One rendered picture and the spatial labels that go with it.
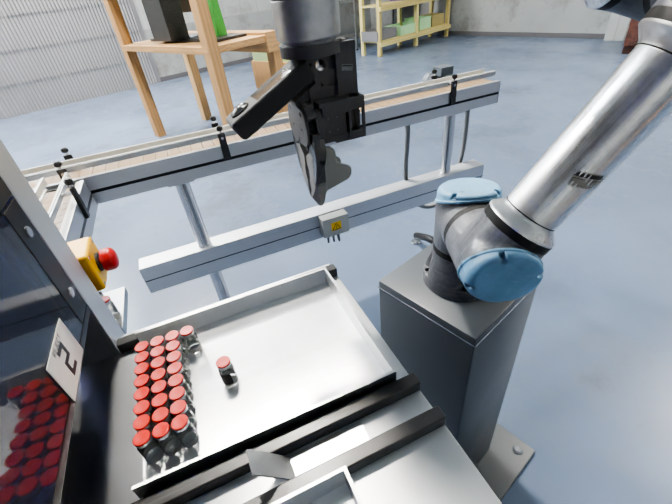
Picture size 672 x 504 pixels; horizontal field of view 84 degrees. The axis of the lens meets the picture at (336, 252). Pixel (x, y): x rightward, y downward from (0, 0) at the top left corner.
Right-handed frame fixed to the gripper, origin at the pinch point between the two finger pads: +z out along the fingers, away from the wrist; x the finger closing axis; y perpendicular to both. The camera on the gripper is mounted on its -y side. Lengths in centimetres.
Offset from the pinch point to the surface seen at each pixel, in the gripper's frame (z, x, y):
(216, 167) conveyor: 23, 82, -8
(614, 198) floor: 110, 85, 231
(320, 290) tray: 21.3, 3.9, -0.3
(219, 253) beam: 58, 85, -16
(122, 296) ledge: 21.5, 22.6, -35.9
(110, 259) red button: 9.2, 16.3, -32.7
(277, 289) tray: 19.0, 5.7, -7.8
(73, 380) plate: 9.4, -8.8, -35.5
